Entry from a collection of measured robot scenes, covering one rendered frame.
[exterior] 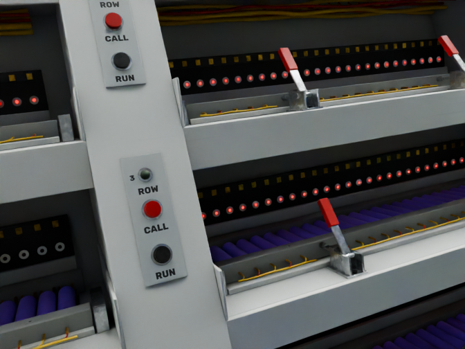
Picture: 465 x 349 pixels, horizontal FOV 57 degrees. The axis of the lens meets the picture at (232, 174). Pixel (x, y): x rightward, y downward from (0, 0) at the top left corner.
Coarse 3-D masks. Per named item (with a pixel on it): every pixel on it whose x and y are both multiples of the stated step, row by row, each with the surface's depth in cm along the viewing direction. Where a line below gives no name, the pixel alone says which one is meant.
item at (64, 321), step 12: (60, 312) 41; (72, 312) 41; (84, 312) 41; (12, 324) 40; (24, 324) 40; (36, 324) 40; (48, 324) 40; (60, 324) 40; (72, 324) 41; (84, 324) 41; (0, 336) 39; (12, 336) 39; (24, 336) 39; (36, 336) 40; (48, 336) 40; (0, 348) 39; (12, 348) 39; (36, 348) 38
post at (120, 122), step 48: (144, 0) 45; (96, 48) 42; (144, 48) 44; (96, 96) 41; (144, 96) 43; (96, 144) 40; (144, 144) 42; (96, 192) 39; (192, 192) 42; (192, 240) 41; (144, 288) 39; (192, 288) 40; (144, 336) 38; (192, 336) 39
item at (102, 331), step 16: (0, 272) 51; (16, 272) 51; (32, 272) 52; (48, 272) 52; (96, 288) 45; (112, 288) 39; (80, 304) 48; (96, 304) 41; (112, 304) 40; (96, 320) 41; (112, 320) 44; (96, 336) 41; (112, 336) 40
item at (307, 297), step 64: (256, 192) 62; (320, 192) 66; (384, 192) 70; (448, 192) 70; (256, 256) 50; (320, 256) 53; (384, 256) 51; (448, 256) 50; (256, 320) 42; (320, 320) 45
